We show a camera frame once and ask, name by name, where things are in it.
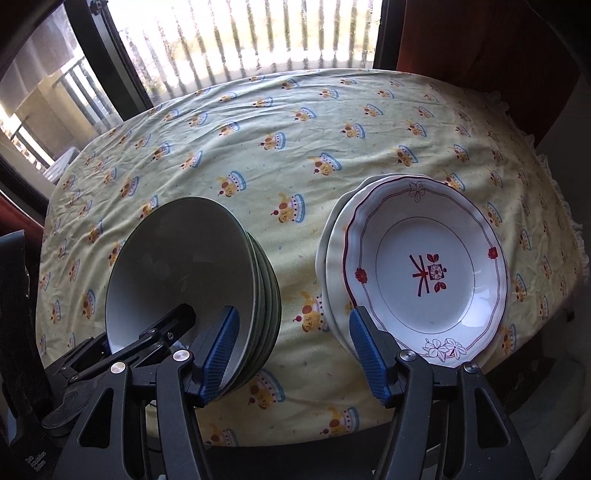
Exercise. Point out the red curtain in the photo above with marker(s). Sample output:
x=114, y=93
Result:
x=471, y=55
x=18, y=217

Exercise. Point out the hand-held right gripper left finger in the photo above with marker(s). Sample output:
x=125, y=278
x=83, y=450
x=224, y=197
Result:
x=219, y=355

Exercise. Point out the white beaded rim plate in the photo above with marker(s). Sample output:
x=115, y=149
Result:
x=320, y=272

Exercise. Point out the white red rimmed plate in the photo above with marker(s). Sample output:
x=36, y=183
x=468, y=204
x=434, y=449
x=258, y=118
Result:
x=425, y=240

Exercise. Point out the white plastic stool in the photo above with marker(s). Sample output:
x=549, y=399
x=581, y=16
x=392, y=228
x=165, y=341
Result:
x=62, y=166

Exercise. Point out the pale hanging cloth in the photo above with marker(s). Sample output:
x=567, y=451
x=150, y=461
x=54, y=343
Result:
x=41, y=50

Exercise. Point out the dark window frame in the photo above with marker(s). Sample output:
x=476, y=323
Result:
x=106, y=60

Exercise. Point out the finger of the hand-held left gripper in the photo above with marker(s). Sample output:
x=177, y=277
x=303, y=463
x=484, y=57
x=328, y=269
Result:
x=166, y=325
x=83, y=360

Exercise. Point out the yellow printed tablecloth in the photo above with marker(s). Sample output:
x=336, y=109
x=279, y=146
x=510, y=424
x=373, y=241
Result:
x=286, y=129

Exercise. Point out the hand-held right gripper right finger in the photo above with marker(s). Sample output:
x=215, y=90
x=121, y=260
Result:
x=369, y=360

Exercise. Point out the balcony railing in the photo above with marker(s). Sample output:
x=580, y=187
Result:
x=258, y=32

